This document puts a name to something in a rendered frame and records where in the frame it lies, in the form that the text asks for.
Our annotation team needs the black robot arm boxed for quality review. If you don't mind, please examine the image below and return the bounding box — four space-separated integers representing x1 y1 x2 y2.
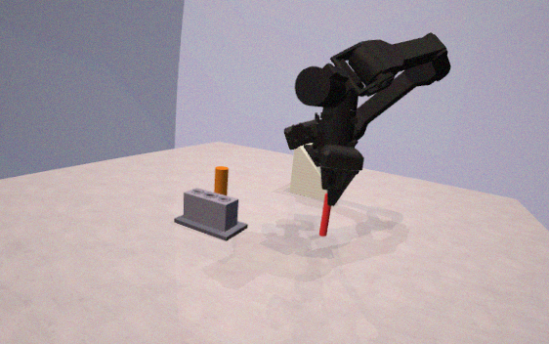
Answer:
284 32 450 167

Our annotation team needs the red peg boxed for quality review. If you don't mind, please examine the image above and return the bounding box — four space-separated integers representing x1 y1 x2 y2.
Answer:
319 193 331 237

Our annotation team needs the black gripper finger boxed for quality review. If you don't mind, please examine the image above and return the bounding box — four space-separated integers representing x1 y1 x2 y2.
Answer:
314 150 327 190
319 164 359 206

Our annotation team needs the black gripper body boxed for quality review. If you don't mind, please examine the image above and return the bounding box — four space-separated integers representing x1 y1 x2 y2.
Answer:
313 107 364 171

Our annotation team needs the orange cylinder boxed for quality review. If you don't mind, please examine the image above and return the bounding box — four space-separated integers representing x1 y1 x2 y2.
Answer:
214 166 229 196

